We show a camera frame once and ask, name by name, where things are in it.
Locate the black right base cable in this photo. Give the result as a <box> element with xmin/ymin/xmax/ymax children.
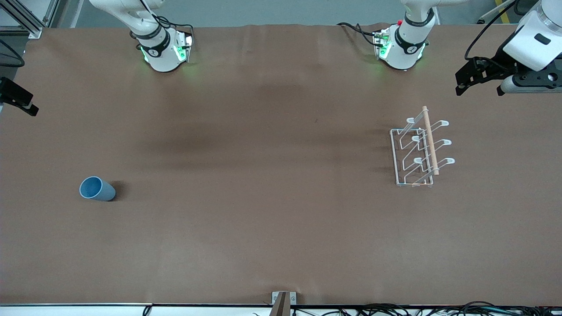
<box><xmin>156</xmin><ymin>17</ymin><xmax>195</xmax><ymax>38</ymax></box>

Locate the black left base cable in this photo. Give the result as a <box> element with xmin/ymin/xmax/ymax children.
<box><xmin>337</xmin><ymin>22</ymin><xmax>380</xmax><ymax>48</ymax></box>

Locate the brown table mat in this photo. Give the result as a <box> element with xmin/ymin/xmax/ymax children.
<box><xmin>0</xmin><ymin>23</ymin><xmax>562</xmax><ymax>306</ymax></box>

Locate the black base cable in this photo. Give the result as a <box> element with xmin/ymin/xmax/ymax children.
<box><xmin>337</xmin><ymin>22</ymin><xmax>380</xmax><ymax>48</ymax></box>
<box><xmin>156</xmin><ymin>17</ymin><xmax>195</xmax><ymax>38</ymax></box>

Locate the blue plastic cup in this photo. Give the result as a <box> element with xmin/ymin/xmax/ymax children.
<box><xmin>79</xmin><ymin>176</ymin><xmax>116</xmax><ymax>202</ymax></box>

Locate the brown wooden post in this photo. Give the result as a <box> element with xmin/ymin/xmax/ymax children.
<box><xmin>269</xmin><ymin>292</ymin><xmax>290</xmax><ymax>316</ymax></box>

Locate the aluminium frame profile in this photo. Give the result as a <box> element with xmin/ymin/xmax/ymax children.
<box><xmin>0</xmin><ymin>0</ymin><xmax>60</xmax><ymax>39</ymax></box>

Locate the white wire cup rack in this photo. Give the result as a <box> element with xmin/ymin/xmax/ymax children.
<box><xmin>390</xmin><ymin>105</ymin><xmax>456</xmax><ymax>188</ymax></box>

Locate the grey slanted tube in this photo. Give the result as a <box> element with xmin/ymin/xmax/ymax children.
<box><xmin>476</xmin><ymin>0</ymin><xmax>516</xmax><ymax>25</ymax></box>

